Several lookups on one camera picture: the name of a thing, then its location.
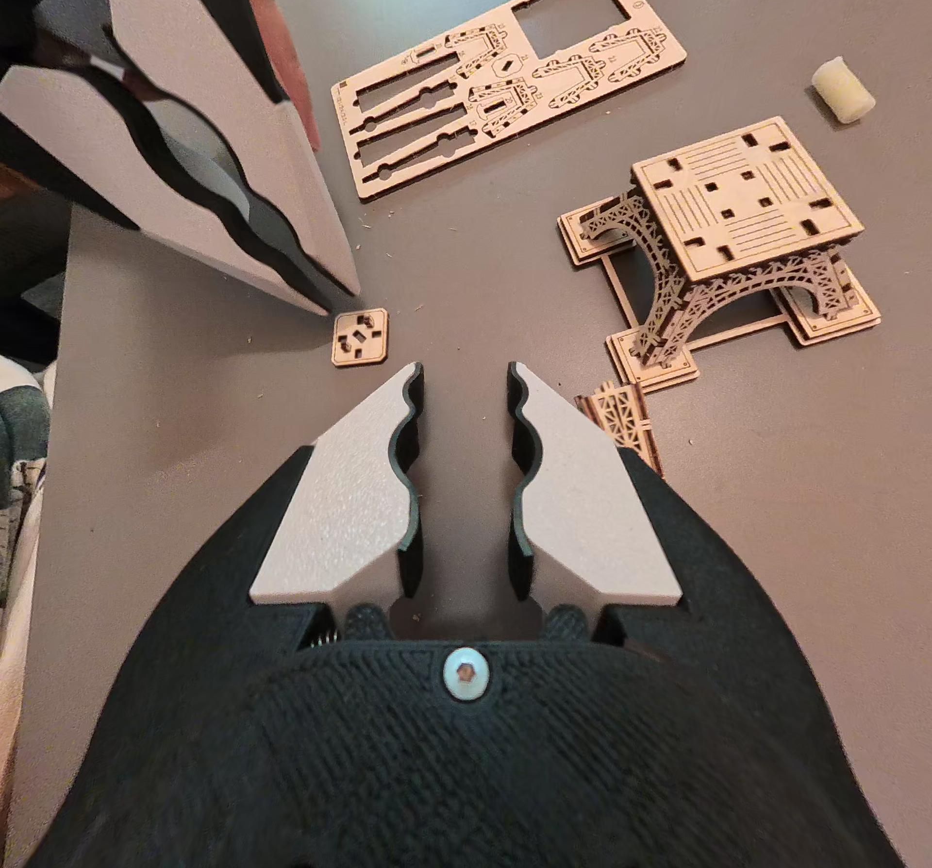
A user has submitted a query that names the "wooden tower model base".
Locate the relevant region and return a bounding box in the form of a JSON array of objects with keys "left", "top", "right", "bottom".
[{"left": 557, "top": 116, "right": 882, "bottom": 396}]

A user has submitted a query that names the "grey desk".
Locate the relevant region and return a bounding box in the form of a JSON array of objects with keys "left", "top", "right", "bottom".
[{"left": 9, "top": 0, "right": 932, "bottom": 868}]

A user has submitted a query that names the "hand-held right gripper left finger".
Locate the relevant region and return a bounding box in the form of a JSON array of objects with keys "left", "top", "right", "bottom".
[{"left": 249, "top": 362, "right": 425, "bottom": 607}]

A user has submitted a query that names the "white wax cylinder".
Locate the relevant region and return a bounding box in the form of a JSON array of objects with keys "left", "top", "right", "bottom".
[{"left": 807, "top": 56, "right": 877, "bottom": 125}]

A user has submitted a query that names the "person's left hand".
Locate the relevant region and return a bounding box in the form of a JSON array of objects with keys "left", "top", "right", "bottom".
[{"left": 226, "top": 0, "right": 322, "bottom": 152}]

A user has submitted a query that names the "small rounded wooden square plate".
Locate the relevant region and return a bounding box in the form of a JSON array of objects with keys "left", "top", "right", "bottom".
[{"left": 332, "top": 308, "right": 390, "bottom": 368}]

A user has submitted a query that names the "wooden tower model spire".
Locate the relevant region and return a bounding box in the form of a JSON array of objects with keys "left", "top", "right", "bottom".
[{"left": 574, "top": 380, "right": 665, "bottom": 479}]

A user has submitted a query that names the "laser-cut wooden parts sheet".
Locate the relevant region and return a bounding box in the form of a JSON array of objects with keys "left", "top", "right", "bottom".
[{"left": 331, "top": 0, "right": 687, "bottom": 202}]

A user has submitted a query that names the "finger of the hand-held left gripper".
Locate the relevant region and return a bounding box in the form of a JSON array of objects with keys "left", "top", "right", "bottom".
[
  {"left": 0, "top": 63, "right": 343, "bottom": 317},
  {"left": 104, "top": 0, "right": 363, "bottom": 299}
]

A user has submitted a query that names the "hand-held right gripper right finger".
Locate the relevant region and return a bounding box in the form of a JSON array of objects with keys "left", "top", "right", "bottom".
[{"left": 507, "top": 362, "right": 685, "bottom": 608}]

